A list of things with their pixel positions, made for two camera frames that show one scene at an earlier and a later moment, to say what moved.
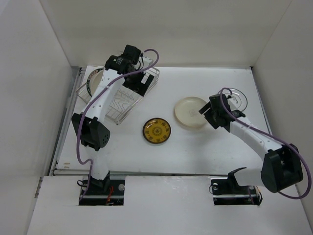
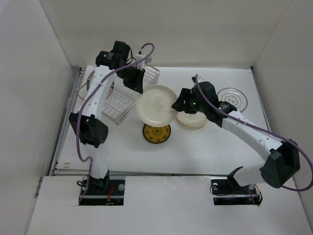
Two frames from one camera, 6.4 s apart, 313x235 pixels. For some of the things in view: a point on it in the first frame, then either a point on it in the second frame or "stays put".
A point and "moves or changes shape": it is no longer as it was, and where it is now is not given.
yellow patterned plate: x=156 y=130 stays put
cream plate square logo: x=186 y=111 stays put
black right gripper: x=207 y=115 to x=185 y=95
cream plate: x=96 y=81 moves or changes shape
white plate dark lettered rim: x=89 y=79 stays put
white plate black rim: x=238 y=101 stays put
